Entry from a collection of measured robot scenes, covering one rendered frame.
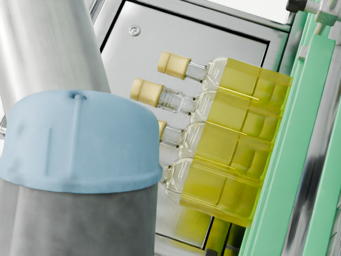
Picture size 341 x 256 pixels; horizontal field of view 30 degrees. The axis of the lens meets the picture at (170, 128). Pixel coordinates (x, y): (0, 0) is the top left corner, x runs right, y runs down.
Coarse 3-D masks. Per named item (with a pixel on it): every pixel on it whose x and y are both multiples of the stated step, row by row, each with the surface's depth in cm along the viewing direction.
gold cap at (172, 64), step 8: (160, 56) 95; (168, 56) 95; (176, 56) 95; (184, 56) 96; (160, 64) 95; (168, 64) 95; (176, 64) 95; (184, 64) 94; (160, 72) 96; (168, 72) 95; (176, 72) 95; (184, 72) 95
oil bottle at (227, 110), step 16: (208, 96) 91; (224, 96) 91; (192, 112) 91; (208, 112) 90; (224, 112) 90; (240, 112) 90; (256, 112) 91; (272, 112) 91; (240, 128) 89; (256, 128) 89; (272, 128) 90
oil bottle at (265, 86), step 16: (224, 64) 94; (240, 64) 94; (208, 80) 93; (224, 80) 92; (240, 80) 93; (256, 80) 93; (272, 80) 93; (288, 80) 93; (240, 96) 92; (256, 96) 92; (272, 96) 92
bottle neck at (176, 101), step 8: (168, 88) 93; (160, 96) 92; (168, 96) 92; (176, 96) 92; (184, 96) 93; (160, 104) 93; (168, 104) 92; (176, 104) 92; (184, 104) 92; (176, 112) 93; (184, 112) 93
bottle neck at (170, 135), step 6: (168, 126) 90; (162, 132) 90; (168, 132) 90; (174, 132) 90; (180, 132) 90; (162, 138) 90; (168, 138) 90; (174, 138) 89; (168, 144) 90; (174, 144) 90
